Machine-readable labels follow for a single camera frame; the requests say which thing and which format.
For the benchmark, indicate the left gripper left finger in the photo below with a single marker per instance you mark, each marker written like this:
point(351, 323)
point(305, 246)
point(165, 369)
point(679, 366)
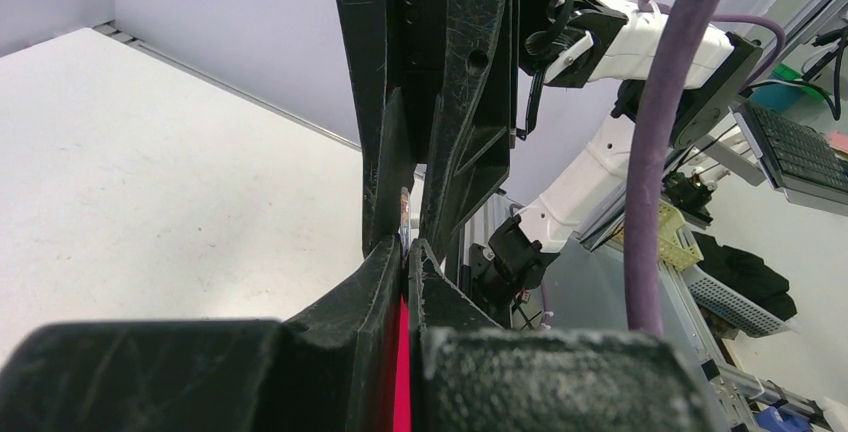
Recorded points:
point(329, 368)

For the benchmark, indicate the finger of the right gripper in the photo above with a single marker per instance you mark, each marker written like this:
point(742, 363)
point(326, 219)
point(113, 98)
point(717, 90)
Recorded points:
point(469, 147)
point(372, 42)

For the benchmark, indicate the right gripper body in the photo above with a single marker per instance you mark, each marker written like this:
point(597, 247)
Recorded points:
point(553, 43)

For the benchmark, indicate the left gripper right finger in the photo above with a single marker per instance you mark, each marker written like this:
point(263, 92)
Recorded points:
point(469, 374)

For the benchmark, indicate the red t-shirt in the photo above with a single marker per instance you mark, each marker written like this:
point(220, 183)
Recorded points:
point(402, 417)

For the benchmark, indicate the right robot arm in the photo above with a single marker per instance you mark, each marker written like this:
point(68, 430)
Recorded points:
point(674, 64)

